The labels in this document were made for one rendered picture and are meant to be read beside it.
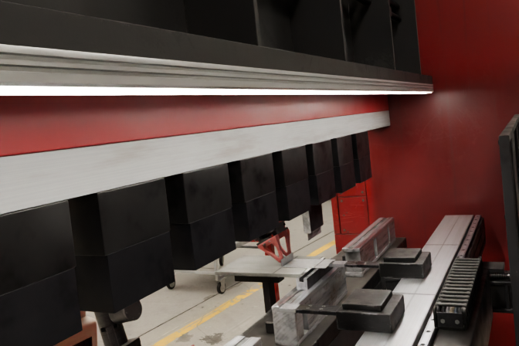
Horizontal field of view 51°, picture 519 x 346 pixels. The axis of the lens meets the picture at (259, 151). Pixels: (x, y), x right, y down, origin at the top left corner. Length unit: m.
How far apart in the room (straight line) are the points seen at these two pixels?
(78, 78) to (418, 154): 1.94
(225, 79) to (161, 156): 0.26
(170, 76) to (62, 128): 0.21
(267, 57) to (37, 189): 0.37
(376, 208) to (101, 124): 1.73
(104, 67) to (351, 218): 2.00
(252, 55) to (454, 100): 1.57
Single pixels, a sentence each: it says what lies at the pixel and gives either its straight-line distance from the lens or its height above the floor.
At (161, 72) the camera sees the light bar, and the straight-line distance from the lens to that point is 0.54.
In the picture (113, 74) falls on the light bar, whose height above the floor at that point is 1.46.
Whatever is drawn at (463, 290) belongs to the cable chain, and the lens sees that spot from 1.19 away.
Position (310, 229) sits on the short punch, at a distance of 1.48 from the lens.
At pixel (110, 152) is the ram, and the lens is 0.78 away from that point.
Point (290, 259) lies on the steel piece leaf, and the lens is 1.61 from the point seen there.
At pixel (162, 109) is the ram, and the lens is 0.88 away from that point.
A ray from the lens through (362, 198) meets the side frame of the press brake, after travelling 2.37.
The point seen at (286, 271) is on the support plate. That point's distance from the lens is 1.52.
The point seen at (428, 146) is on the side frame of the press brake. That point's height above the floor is 1.24.
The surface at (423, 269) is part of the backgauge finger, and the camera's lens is 1.43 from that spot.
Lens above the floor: 1.41
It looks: 3 degrees down
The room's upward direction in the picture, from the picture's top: 6 degrees counter-clockwise
